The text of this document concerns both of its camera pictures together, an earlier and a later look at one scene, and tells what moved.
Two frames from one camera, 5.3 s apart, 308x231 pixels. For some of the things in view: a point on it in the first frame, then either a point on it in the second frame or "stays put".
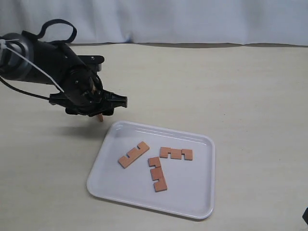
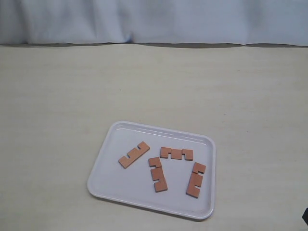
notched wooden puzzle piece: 134,154 stays put
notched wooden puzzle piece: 176,153 stays put
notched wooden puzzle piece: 157,174 stays put
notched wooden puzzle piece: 100,117 -> 196,179
